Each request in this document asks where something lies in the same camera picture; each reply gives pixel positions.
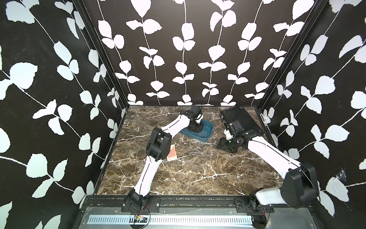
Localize playing card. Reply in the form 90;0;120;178
167;145;177;161

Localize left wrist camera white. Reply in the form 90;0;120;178
189;105;203;124

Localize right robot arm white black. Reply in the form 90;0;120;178
216;136;320;210

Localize small circuit board with wires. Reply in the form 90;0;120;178
131;204;151;229

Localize white perforated strip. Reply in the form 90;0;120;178
87;215;253;227

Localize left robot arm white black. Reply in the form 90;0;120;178
128;105;204;211

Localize black carrying case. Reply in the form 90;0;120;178
220;107;264;136

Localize steel nail pile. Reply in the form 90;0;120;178
180;147;218;171

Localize black front rail base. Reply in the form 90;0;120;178
79;195;312;215

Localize teal plastic storage box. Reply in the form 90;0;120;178
181;118;214;143

